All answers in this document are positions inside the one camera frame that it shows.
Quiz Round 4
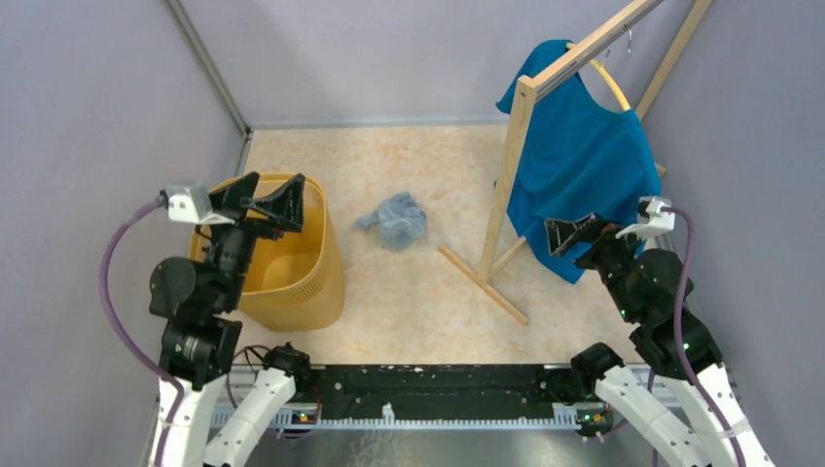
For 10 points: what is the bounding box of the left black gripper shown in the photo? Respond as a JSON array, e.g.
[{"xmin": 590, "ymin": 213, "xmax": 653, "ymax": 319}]
[{"xmin": 201, "ymin": 170, "xmax": 306, "ymax": 309}]

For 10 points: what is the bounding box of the yellow clothes hanger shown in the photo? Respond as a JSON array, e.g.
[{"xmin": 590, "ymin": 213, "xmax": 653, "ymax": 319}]
[{"xmin": 590, "ymin": 58, "xmax": 632, "ymax": 112}]

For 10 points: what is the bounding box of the wooden clothes rack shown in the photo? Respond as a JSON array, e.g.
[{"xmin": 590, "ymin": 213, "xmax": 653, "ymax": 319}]
[{"xmin": 438, "ymin": 1, "xmax": 713, "ymax": 326}]

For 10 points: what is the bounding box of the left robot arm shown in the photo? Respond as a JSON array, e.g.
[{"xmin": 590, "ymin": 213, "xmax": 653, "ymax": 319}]
[{"xmin": 149, "ymin": 172, "xmax": 312, "ymax": 466}]

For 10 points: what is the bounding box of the blue t-shirt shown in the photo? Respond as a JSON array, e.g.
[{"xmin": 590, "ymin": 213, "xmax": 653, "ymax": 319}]
[{"xmin": 507, "ymin": 75, "xmax": 662, "ymax": 284}]

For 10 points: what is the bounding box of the blue plastic trash bag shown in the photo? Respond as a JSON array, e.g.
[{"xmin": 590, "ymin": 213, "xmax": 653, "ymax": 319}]
[{"xmin": 354, "ymin": 191, "xmax": 427, "ymax": 251}]

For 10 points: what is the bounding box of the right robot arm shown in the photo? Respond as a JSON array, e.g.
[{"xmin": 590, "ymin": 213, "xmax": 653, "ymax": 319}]
[{"xmin": 545, "ymin": 214, "xmax": 772, "ymax": 466}]

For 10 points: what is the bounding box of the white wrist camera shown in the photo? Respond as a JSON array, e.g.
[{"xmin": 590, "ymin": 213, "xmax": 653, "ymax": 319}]
[
  {"xmin": 161, "ymin": 180, "xmax": 235, "ymax": 226},
  {"xmin": 615, "ymin": 196, "xmax": 675, "ymax": 240}
]

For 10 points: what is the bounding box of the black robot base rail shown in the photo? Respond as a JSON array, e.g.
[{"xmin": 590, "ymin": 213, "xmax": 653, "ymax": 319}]
[{"xmin": 292, "ymin": 364, "xmax": 598, "ymax": 421}]

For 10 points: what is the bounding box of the metal corner post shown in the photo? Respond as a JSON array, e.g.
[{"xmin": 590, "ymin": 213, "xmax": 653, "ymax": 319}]
[{"xmin": 162, "ymin": 0, "xmax": 251, "ymax": 141}]

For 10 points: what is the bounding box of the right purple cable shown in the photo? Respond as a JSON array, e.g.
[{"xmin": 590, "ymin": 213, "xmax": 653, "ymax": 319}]
[{"xmin": 662, "ymin": 205, "xmax": 747, "ymax": 467}]

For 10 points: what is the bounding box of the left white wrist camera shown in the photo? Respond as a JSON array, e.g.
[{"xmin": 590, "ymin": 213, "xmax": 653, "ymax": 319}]
[{"xmin": 161, "ymin": 180, "xmax": 235, "ymax": 226}]

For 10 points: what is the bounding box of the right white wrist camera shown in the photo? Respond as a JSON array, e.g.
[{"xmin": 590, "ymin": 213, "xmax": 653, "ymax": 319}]
[{"xmin": 615, "ymin": 196, "xmax": 675, "ymax": 240}]

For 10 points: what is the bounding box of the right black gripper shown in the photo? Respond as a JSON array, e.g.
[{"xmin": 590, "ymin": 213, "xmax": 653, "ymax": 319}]
[{"xmin": 544, "ymin": 211, "xmax": 652, "ymax": 322}]

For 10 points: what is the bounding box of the yellow mesh trash bin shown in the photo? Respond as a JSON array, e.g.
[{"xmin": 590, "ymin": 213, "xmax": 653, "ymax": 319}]
[{"xmin": 174, "ymin": 172, "xmax": 345, "ymax": 332}]

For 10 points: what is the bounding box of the white cable duct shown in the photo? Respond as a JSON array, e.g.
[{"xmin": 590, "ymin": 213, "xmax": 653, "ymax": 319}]
[{"xmin": 209, "ymin": 403, "xmax": 614, "ymax": 432}]

